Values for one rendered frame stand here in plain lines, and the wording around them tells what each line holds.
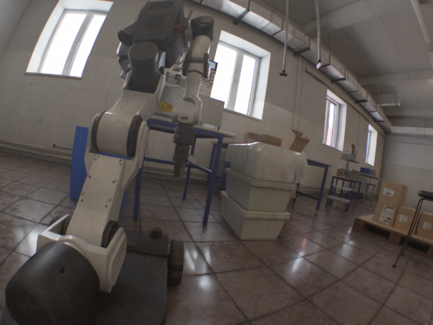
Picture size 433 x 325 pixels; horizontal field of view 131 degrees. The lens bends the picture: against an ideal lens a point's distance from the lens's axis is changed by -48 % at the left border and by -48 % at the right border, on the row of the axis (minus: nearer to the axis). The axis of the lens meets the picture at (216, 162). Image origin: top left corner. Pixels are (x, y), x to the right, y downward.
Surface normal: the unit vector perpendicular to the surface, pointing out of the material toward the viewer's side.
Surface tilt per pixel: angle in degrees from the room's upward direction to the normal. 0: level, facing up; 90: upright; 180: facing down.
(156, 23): 89
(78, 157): 90
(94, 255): 55
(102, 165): 50
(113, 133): 91
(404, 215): 90
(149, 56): 74
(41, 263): 1
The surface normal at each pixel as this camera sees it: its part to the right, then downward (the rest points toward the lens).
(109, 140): 0.14, 0.42
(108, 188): 0.29, -0.56
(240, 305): 0.18, -0.98
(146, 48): 0.26, -0.19
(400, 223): -0.91, -0.15
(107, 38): 0.39, 0.12
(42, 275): 0.39, -0.92
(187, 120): 0.04, -0.03
